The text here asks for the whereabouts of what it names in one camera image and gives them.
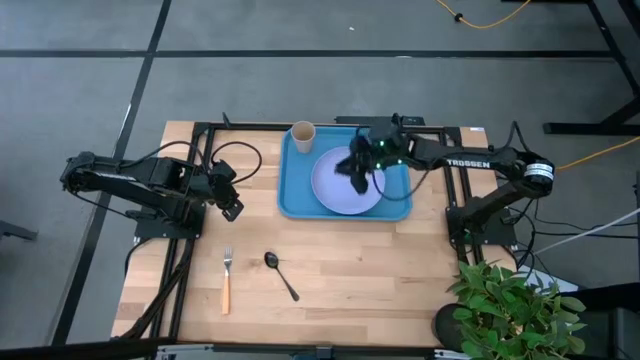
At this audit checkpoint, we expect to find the beige paper cup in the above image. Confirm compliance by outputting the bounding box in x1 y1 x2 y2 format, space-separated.
290 120 317 155

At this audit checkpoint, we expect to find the pale lavender round plate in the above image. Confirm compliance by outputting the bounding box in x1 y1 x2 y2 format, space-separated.
310 145 387 216

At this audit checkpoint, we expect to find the black plant pot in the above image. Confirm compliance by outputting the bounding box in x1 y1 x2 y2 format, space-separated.
432 302 469 354

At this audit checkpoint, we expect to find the black cable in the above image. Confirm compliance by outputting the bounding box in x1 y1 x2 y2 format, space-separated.
209 141 264 186
372 169 431 203
114 139 206 171

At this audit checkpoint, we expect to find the green leafy plant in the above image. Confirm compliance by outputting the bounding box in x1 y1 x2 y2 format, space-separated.
446 259 587 360

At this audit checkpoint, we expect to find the yellow cable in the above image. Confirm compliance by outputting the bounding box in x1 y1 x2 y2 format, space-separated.
434 0 531 30
557 135 640 171

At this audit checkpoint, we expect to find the fork with orange handle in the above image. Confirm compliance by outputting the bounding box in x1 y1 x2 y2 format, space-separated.
221 246 235 316

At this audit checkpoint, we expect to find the grey white cable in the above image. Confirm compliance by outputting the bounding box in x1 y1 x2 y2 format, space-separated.
532 206 640 256

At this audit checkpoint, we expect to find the blue plastic tray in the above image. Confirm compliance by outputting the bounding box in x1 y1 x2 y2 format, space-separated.
277 124 414 223

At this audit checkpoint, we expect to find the black furniture stand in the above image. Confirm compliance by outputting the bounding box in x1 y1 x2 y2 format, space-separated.
543 0 640 136

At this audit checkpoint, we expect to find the grey furniture foot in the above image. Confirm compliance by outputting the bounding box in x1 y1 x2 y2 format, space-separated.
0 219 39 242

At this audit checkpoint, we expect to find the black aluminium table frame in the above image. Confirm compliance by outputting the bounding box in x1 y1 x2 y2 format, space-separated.
112 112 519 351

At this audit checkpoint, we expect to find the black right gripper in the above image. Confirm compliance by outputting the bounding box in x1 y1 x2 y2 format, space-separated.
333 117 411 196

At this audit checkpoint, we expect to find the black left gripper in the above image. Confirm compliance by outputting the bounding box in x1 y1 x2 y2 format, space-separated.
207 159 245 223

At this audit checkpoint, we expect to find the dark metal spoon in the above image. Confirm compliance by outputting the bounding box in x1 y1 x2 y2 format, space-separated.
263 251 301 303

